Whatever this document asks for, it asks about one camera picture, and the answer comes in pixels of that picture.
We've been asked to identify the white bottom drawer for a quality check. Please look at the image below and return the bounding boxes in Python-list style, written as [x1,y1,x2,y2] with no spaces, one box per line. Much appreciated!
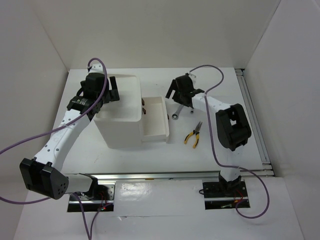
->
[142,96,170,142]

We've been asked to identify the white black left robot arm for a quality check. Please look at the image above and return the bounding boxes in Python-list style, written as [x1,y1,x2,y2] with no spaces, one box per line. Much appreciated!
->
[19,71,169,200]

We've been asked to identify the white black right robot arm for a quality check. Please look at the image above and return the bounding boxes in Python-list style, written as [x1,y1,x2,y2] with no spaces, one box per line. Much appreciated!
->
[165,73,252,196]

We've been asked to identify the large silver ratchet wrench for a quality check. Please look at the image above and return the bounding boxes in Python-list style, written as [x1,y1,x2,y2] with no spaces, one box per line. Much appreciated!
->
[171,104,184,120]

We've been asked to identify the yellow black needle-nose pliers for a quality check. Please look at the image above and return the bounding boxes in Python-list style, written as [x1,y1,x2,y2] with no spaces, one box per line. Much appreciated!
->
[183,121,203,149]

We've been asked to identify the white drawer cabinet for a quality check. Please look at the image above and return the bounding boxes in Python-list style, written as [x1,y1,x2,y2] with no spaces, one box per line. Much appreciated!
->
[93,74,143,149]

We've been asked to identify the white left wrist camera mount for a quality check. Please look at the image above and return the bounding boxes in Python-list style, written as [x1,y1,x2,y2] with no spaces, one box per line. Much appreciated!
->
[87,63,104,74]

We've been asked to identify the aluminium front rail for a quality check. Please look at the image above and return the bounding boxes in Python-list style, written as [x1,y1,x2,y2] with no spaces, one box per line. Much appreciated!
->
[90,171,219,183]

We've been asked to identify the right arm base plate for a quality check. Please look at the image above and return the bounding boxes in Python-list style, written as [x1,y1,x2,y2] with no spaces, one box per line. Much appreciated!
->
[198,181,250,210]

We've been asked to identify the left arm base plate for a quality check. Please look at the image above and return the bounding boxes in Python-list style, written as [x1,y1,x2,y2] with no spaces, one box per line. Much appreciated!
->
[66,180,116,213]

